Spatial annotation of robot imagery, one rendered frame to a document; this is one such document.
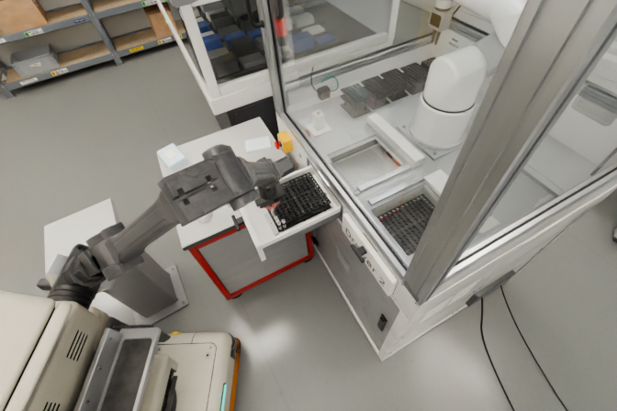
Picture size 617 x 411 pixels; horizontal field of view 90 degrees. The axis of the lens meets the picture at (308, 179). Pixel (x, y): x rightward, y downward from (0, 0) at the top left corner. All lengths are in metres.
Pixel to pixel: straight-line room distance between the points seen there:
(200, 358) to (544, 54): 1.62
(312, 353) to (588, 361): 1.39
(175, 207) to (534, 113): 0.48
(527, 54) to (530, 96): 0.05
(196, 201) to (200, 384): 1.27
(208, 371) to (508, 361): 1.48
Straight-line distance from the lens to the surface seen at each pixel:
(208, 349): 1.69
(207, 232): 1.36
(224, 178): 0.50
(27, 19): 4.59
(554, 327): 2.25
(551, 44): 0.42
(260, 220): 1.23
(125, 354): 0.96
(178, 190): 0.49
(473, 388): 1.98
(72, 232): 1.67
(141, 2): 4.47
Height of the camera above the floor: 1.85
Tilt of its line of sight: 50 degrees down
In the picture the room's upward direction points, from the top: 5 degrees counter-clockwise
